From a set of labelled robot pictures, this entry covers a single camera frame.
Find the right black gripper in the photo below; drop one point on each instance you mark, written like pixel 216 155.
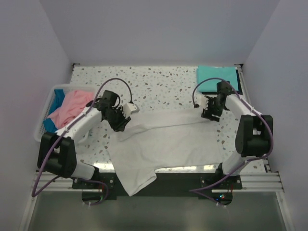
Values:
pixel 207 113

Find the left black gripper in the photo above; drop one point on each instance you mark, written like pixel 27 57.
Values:
pixel 121 126

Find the white t shirt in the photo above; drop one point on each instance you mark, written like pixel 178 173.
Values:
pixel 161 139

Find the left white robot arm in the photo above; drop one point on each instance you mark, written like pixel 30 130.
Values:
pixel 57 153

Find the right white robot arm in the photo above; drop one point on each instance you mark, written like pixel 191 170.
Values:
pixel 254 137

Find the folded black t shirt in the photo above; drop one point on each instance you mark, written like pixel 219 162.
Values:
pixel 238 79

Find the folded teal t shirt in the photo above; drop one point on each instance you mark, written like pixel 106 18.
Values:
pixel 214 77

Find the pink t shirt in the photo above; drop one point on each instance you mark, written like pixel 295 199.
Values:
pixel 66 108

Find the blue t shirt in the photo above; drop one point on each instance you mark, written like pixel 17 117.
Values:
pixel 59 96

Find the white plastic basket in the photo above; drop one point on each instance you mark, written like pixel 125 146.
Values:
pixel 40 129

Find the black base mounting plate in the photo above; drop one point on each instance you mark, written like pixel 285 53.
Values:
pixel 165 185

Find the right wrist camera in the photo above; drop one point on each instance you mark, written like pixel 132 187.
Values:
pixel 203 101

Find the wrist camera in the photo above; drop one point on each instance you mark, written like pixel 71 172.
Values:
pixel 203 101
pixel 129 109

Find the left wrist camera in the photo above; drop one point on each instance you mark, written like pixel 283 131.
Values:
pixel 129 109

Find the aluminium frame rail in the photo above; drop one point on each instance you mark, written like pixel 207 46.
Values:
pixel 256 181

